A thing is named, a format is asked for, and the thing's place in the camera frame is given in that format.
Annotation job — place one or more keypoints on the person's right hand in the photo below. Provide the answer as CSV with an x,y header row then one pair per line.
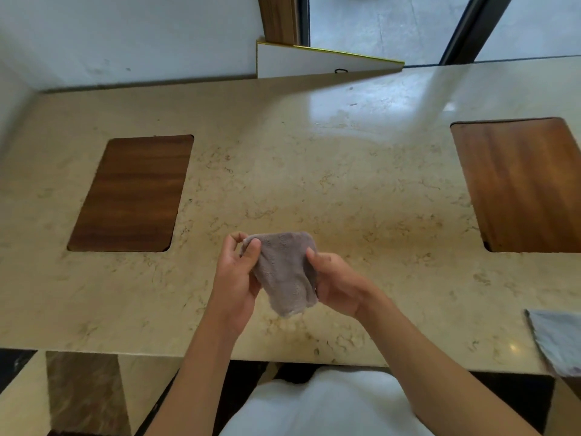
x,y
339,286

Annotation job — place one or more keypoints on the person's left hand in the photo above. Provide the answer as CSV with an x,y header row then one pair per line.
x,y
234,286

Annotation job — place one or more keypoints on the person's left thumb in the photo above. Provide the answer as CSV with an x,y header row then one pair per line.
x,y
251,257

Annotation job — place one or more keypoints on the person's right thumb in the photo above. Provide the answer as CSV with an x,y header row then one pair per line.
x,y
314,259

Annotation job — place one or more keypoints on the grey microfibre cloth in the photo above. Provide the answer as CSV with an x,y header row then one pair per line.
x,y
285,272

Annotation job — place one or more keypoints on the person's left forearm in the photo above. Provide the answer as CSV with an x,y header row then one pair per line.
x,y
199,376

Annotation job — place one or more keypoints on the person's right forearm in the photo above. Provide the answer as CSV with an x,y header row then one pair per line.
x,y
435,372

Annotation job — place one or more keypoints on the wooden inset panel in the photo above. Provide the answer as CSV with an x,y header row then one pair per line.
x,y
522,183
131,193

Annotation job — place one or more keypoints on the person's white shirt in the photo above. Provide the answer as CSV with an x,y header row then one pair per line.
x,y
327,404

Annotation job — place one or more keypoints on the white board with yellow edge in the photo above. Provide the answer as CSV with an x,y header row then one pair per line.
x,y
313,61

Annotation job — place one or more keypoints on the blue-grey folded cloth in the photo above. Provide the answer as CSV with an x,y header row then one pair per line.
x,y
557,340

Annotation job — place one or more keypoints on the wooden door post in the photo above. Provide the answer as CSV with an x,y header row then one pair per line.
x,y
279,18

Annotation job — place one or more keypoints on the black window frame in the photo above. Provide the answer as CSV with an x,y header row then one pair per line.
x,y
472,27

